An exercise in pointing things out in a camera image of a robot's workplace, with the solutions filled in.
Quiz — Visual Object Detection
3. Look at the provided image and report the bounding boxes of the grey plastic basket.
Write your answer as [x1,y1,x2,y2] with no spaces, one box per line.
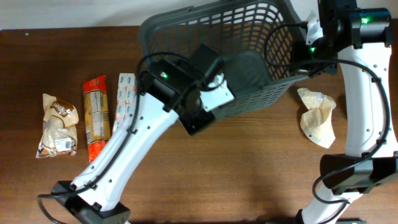
[139,0,321,121]

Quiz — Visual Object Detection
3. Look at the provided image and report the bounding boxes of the white blue tissue pack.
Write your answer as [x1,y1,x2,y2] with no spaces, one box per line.
[112,73,136,134]

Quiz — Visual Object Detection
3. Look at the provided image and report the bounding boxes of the orange pasta package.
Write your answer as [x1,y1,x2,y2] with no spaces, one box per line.
[83,75,111,162]

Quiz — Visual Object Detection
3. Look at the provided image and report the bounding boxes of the brown white snack bag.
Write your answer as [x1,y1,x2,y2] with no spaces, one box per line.
[35,93,79,158]

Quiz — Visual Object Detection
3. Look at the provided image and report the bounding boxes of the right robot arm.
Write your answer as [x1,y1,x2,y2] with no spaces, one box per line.
[296,0,397,223]

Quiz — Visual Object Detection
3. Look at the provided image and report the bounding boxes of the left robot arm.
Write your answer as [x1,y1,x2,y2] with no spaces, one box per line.
[37,44,224,223]

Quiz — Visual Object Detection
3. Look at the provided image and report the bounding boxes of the crumpled beige paper bag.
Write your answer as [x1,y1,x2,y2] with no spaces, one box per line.
[297,88,336,149]

